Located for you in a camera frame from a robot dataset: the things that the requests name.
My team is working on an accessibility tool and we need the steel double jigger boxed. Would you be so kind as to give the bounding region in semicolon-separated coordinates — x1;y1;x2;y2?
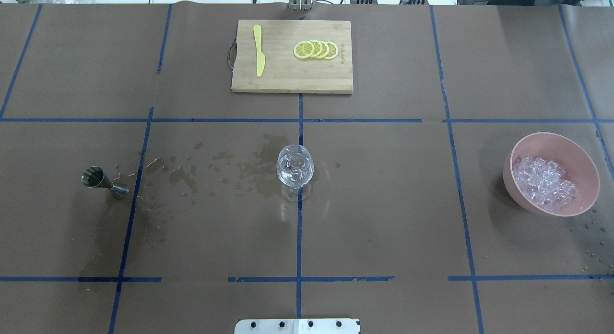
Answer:
81;166;130;200

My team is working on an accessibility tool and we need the clear wine glass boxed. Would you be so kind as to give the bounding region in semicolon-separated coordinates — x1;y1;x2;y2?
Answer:
276;144;315;203

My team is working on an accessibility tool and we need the clear ice cubes pile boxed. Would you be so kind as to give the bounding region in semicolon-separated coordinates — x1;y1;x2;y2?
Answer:
512;157;579;213

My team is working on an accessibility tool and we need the bamboo cutting board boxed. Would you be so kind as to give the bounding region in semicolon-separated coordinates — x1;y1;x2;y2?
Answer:
232;19;354;95

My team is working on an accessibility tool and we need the lemon slice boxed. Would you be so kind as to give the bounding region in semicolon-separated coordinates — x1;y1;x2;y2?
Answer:
309;40;324;59
324;41;339;60
293;41;316;59
315;40;330;59

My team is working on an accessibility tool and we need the yellow plastic knife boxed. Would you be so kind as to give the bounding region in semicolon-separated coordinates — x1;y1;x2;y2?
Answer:
253;25;267;77

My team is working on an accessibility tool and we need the pink bowl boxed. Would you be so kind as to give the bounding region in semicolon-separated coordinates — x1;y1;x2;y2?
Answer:
502;132;601;218

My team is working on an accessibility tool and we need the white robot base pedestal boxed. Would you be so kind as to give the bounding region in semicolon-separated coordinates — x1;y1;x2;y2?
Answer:
234;318;361;334

